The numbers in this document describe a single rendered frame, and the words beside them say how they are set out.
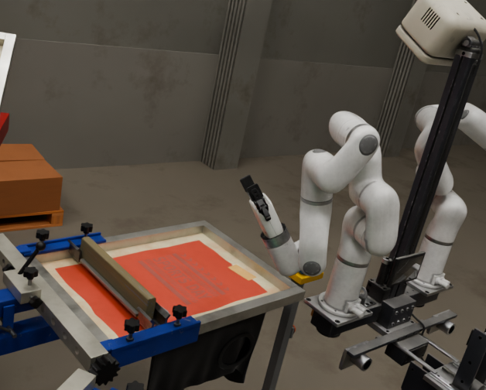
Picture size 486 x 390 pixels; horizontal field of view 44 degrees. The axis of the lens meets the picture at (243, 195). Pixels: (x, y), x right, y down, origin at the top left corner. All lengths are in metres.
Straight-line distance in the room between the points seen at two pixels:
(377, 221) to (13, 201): 3.10
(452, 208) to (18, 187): 3.00
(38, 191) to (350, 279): 2.95
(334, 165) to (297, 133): 5.60
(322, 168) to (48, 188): 3.08
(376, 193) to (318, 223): 0.17
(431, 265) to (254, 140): 4.72
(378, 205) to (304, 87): 5.38
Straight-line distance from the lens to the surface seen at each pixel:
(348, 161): 1.47
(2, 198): 4.25
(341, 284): 1.74
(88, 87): 5.36
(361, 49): 7.44
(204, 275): 2.16
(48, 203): 4.39
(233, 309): 1.94
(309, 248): 1.57
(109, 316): 1.88
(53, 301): 1.77
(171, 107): 5.83
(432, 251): 2.07
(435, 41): 1.71
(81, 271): 2.08
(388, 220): 1.59
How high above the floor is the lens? 2.02
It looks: 21 degrees down
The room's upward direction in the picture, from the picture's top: 12 degrees clockwise
